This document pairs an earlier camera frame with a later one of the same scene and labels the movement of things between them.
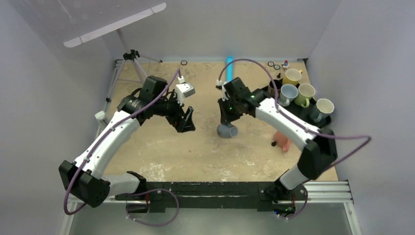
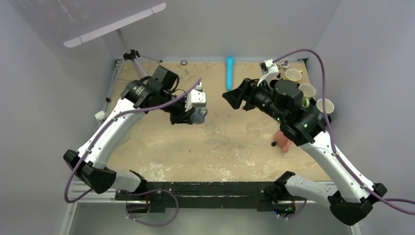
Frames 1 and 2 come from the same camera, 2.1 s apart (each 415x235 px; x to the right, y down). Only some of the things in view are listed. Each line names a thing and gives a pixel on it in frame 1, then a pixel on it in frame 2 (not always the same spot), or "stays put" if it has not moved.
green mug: [305, 91] stays put
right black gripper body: [231, 111] to [256, 95]
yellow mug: [292, 76] stays put
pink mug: [282, 141] stays put
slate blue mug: [227, 131] to [198, 116]
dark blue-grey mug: [323, 106] stays put
